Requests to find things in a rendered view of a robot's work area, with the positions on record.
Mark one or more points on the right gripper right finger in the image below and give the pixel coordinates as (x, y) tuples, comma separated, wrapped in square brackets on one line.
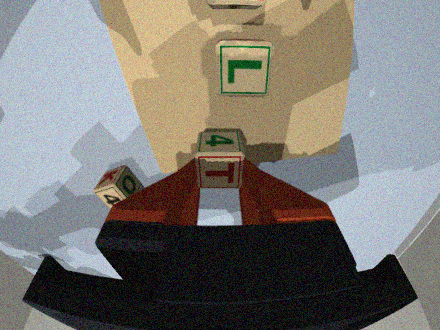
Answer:
[(277, 201)]

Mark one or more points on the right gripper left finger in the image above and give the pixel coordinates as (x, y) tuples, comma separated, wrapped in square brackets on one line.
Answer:
[(173, 200)]

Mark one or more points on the tan camouflage-patterned mat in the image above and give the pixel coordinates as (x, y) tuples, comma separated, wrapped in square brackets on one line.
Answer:
[(166, 51)]

